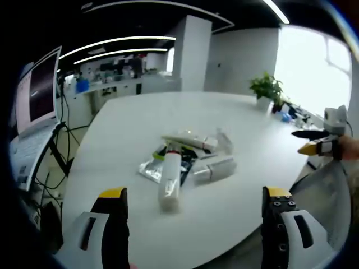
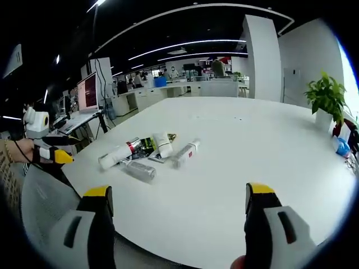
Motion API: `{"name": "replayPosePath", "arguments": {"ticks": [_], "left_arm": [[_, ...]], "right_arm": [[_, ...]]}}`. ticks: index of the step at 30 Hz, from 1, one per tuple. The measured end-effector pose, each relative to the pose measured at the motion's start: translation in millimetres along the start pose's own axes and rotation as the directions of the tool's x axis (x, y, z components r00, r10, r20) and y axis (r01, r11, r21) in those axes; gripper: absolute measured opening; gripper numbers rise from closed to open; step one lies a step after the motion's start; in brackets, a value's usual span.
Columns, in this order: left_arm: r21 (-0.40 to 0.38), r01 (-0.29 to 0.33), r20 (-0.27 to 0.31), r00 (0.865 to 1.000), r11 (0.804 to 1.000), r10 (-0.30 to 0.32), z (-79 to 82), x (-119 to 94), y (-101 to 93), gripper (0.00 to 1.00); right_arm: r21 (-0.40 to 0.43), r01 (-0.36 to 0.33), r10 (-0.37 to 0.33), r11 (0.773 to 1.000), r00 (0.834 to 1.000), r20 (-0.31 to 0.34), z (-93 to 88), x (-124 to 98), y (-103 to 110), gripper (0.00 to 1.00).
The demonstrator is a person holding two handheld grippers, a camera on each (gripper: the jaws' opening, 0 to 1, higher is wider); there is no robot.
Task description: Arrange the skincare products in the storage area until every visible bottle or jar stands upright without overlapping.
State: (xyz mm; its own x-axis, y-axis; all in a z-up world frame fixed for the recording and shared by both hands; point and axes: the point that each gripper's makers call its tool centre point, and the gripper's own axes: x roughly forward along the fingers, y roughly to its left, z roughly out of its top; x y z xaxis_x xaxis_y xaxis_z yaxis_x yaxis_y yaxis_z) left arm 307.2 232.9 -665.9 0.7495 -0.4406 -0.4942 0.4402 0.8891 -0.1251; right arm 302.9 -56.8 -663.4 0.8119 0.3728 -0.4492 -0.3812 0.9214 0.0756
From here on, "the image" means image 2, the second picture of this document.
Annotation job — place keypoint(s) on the dark red bag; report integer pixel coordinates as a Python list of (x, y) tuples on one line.
[(346, 127)]

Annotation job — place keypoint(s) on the blue storage bin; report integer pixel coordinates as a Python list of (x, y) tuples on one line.
[(160, 81)]

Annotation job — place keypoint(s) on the patterned clothing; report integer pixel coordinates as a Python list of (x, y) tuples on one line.
[(8, 182)]

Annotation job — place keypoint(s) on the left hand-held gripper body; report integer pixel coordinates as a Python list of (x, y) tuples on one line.
[(37, 123)]

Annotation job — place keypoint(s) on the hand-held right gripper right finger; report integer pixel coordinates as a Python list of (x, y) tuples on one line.
[(269, 235)]

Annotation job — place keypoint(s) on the blue plastic bag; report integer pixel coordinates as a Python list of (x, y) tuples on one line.
[(342, 146)]

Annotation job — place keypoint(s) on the black tripod stand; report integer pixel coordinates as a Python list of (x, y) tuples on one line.
[(101, 123)]

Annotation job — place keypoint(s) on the gold skincare sachet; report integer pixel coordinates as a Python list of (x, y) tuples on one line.
[(172, 136)]

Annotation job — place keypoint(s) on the black green skincare sachet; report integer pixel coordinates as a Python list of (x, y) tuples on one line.
[(147, 145)]

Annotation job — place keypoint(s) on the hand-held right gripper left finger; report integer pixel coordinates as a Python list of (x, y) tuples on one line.
[(84, 238)]

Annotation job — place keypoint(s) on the grey mesh office chair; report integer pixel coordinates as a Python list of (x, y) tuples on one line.
[(47, 201)]

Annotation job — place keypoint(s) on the white skincare tube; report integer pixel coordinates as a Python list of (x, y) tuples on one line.
[(163, 144)]

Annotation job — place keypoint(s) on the green potted plant white pot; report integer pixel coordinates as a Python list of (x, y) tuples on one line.
[(325, 98)]

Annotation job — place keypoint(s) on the person's left hand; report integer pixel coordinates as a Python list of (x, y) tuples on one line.
[(23, 150)]

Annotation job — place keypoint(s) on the person's right hand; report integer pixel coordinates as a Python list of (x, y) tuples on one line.
[(238, 263)]

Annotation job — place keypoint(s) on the small grey skincare sachet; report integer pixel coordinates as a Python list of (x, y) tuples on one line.
[(157, 158)]

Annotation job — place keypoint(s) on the clear round skincare bottle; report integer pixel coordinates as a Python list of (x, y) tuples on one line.
[(138, 169)]

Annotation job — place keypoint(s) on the eyeglasses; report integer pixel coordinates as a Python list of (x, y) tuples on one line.
[(352, 164)]

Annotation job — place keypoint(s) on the white mesh chair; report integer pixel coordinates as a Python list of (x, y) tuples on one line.
[(219, 88)]

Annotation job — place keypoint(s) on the white skincare bottle silver collar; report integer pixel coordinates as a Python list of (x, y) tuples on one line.
[(117, 155)]

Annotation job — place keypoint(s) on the open laptop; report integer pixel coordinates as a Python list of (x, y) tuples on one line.
[(85, 96)]

